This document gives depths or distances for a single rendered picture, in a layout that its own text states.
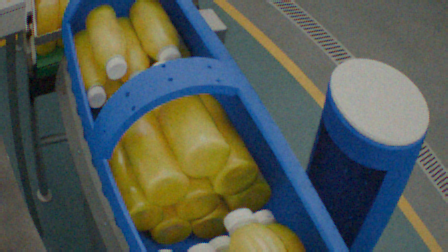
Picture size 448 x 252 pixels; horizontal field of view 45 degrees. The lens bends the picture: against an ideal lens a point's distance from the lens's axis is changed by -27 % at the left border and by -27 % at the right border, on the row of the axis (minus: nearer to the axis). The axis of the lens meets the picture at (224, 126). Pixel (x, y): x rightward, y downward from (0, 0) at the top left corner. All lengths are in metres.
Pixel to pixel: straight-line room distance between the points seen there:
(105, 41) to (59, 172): 1.37
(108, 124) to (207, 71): 0.16
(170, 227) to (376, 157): 0.45
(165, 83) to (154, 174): 0.12
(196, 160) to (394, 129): 0.49
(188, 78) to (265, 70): 2.07
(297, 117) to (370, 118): 1.56
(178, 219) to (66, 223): 1.33
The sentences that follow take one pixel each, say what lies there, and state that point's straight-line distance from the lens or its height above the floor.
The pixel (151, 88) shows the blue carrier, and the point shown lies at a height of 1.22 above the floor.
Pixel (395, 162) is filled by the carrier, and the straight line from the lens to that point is 1.31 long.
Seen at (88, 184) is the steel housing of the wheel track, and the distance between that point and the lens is 1.31.
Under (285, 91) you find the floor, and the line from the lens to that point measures 2.95.
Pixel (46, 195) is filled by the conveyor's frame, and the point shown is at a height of 0.02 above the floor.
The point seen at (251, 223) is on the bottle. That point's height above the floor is 1.18.
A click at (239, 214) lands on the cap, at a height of 1.17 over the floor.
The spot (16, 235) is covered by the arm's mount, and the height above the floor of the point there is 1.01.
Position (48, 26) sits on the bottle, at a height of 1.00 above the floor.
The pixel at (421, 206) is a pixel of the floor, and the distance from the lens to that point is 2.68.
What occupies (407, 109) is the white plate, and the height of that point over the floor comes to 1.04.
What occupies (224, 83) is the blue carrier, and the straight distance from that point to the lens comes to 0.99.
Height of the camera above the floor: 1.85
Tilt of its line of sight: 42 degrees down
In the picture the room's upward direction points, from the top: 9 degrees clockwise
